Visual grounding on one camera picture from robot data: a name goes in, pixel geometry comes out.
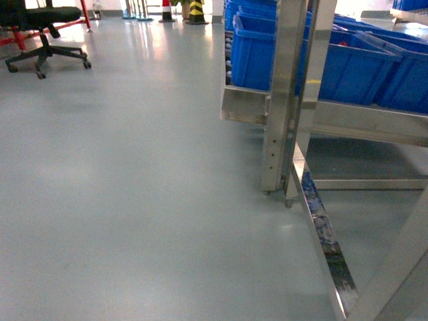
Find blue plastic bin right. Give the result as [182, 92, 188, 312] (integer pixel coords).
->
[318, 22, 427, 114]

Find stainless steel rack frame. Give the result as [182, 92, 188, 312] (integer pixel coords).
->
[221, 1, 427, 320]

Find blue plastic bin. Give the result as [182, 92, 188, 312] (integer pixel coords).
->
[225, 1, 278, 91]
[318, 22, 427, 114]

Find red white traffic cone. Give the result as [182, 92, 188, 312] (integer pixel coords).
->
[158, 0, 176, 23]

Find black yellow traffic cone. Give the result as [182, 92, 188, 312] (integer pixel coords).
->
[186, 0, 208, 25]

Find black office chair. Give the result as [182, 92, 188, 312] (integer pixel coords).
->
[1, 1, 92, 80]

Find steel barrier posts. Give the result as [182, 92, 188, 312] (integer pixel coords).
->
[122, 0, 153, 22]

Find blue plastic bin left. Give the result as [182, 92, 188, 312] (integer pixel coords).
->
[225, 1, 278, 91]

